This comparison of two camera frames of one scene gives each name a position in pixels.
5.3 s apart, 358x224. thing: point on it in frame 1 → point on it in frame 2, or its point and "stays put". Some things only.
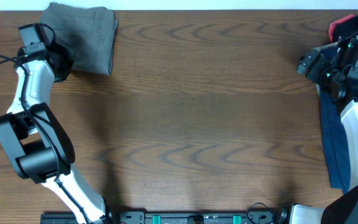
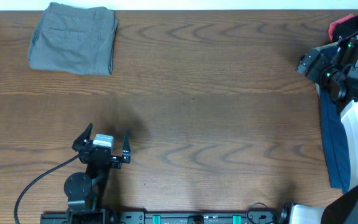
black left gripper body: (67, 56) → (115, 162)
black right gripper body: (321, 70) stays put
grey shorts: (89, 31) stays put
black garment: (346, 28) stays put
